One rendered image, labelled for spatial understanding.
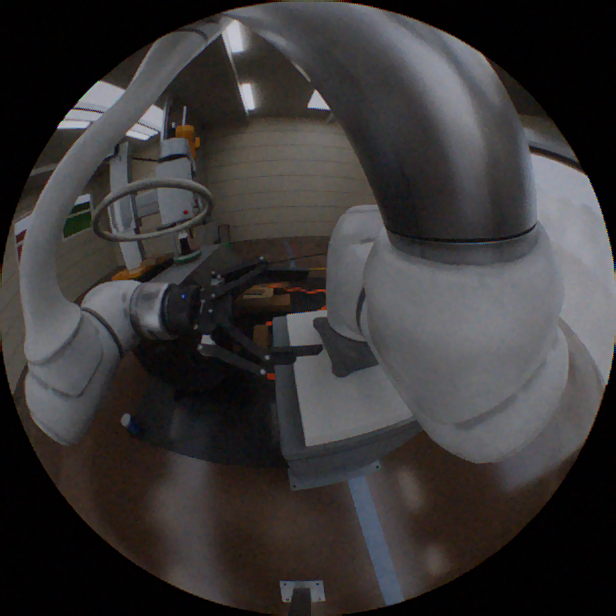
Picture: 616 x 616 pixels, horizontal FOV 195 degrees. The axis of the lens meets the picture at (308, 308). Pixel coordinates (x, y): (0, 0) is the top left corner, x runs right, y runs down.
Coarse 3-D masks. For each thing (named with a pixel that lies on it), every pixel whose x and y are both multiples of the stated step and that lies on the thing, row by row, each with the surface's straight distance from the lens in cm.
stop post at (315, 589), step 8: (280, 584) 130; (288, 584) 129; (296, 584) 129; (304, 584) 128; (312, 584) 128; (320, 584) 129; (288, 592) 133; (296, 592) 125; (304, 592) 125; (312, 592) 132; (320, 592) 132; (288, 600) 136; (296, 600) 116; (304, 600) 115; (312, 600) 137; (320, 600) 137; (296, 608) 108; (304, 608) 107
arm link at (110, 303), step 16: (96, 288) 38; (112, 288) 33; (128, 288) 32; (96, 304) 31; (112, 304) 30; (128, 304) 30; (112, 320) 29; (128, 320) 30; (112, 336) 29; (128, 336) 31
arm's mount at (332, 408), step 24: (312, 312) 49; (312, 336) 41; (312, 360) 36; (312, 384) 32; (336, 384) 33; (360, 384) 33; (384, 384) 34; (312, 408) 30; (336, 408) 30; (360, 408) 31; (384, 408) 32; (312, 432) 28; (336, 432) 29; (360, 432) 34
